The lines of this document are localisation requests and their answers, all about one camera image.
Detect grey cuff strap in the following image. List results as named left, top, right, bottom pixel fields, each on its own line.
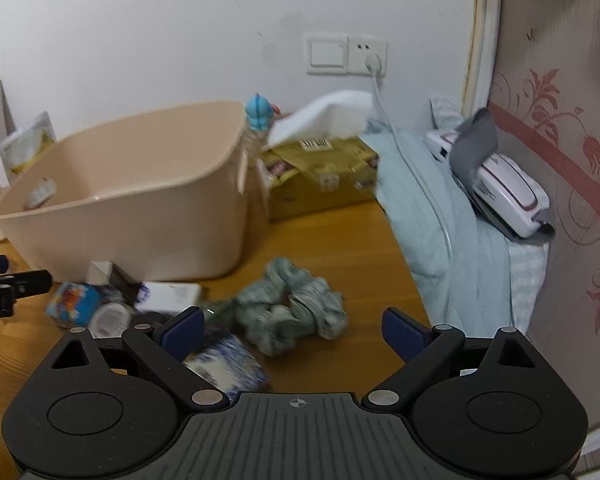
left=450, top=107, right=556, bottom=239

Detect gold tissue pack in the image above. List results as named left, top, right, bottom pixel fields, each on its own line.
left=258, top=88, right=382, bottom=222

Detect blue cartoon snack packet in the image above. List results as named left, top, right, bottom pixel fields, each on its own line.
left=45, top=282, right=102, bottom=327

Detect round silver tin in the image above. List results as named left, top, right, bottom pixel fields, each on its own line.
left=88, top=302, right=133, bottom=339

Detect white wall socket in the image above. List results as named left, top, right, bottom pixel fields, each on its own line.
left=347, top=36, right=388, bottom=77

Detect blue white patterned tissue pack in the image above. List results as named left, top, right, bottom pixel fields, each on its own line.
left=183, top=336, right=268, bottom=402

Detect black card gold characters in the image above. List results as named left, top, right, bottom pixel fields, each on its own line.
left=133, top=312, right=171, bottom=330

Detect light blue bed quilt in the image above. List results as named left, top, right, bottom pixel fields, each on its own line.
left=361, top=119, right=550, bottom=337

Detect small open blue carton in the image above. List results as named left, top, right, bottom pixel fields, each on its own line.
left=85, top=260, right=140, bottom=306

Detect green bag of dried herbs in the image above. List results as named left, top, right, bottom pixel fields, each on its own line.
left=200, top=299, right=237, bottom=336

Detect white grey plush toy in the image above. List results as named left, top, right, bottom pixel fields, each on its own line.
left=24, top=178, right=57, bottom=210

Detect white wall switch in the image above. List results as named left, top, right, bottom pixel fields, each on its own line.
left=303, top=32, right=349, bottom=75

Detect green striped cloth bundle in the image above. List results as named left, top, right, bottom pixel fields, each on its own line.
left=230, top=258, right=348, bottom=356

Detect banana snack pouch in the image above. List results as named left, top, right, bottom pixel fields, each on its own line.
left=0, top=112, right=56, bottom=182

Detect white charger cable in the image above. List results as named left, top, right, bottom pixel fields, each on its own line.
left=363, top=52, right=456, bottom=252

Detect cream bed headboard frame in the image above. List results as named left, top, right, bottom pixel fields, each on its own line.
left=462, top=0, right=501, bottom=117

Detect white flat box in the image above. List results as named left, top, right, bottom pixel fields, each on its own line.
left=134, top=282, right=202, bottom=316

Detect beige plastic storage bin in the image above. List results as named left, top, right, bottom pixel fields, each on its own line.
left=0, top=101, right=248, bottom=282

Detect white blood pressure monitor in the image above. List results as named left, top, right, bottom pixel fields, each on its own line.
left=425, top=124, right=555, bottom=244

